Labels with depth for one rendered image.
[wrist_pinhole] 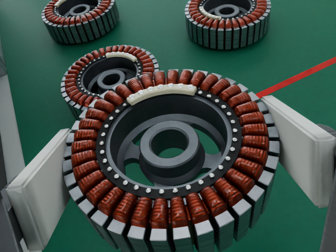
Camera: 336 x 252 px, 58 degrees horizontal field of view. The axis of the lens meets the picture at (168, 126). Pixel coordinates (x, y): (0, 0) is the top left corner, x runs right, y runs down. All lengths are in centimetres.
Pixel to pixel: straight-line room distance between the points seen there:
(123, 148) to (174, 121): 3
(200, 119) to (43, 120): 24
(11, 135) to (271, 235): 29
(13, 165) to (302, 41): 37
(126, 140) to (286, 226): 15
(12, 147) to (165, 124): 24
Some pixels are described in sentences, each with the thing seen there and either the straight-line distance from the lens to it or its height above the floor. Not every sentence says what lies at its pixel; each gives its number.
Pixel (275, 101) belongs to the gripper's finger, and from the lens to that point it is 17.
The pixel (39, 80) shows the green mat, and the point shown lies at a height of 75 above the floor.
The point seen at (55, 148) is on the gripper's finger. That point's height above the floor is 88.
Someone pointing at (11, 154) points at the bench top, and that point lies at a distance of 37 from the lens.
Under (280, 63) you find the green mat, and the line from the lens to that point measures 40.
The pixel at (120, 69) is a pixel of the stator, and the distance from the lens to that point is 38.
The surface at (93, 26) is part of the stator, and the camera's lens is 46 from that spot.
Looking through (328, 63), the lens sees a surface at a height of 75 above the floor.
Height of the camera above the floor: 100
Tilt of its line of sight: 49 degrees down
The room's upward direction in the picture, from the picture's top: 11 degrees counter-clockwise
